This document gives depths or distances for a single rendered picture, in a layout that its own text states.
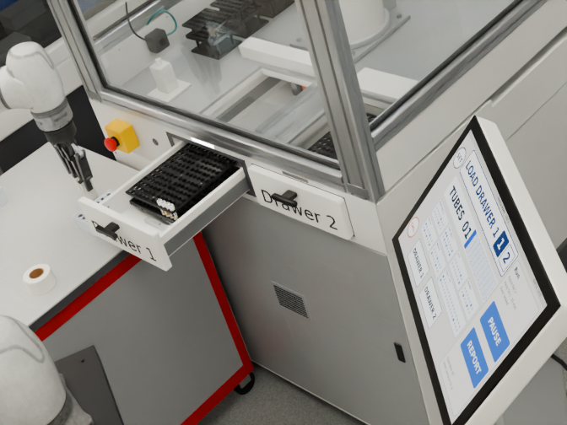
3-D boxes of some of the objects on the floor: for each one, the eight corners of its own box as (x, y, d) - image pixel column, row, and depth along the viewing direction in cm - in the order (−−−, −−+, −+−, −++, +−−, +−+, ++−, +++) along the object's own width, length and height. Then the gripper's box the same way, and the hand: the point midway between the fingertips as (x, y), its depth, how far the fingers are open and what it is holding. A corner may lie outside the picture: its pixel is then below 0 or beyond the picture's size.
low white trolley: (124, 527, 291) (14, 336, 245) (4, 433, 331) (-110, 253, 286) (267, 388, 318) (191, 192, 272) (140, 316, 358) (56, 135, 313)
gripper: (29, 123, 258) (65, 198, 272) (59, 138, 249) (94, 216, 263) (53, 107, 261) (88, 182, 275) (83, 121, 252) (118, 199, 266)
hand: (86, 188), depth 267 cm, fingers closed, pressing on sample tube
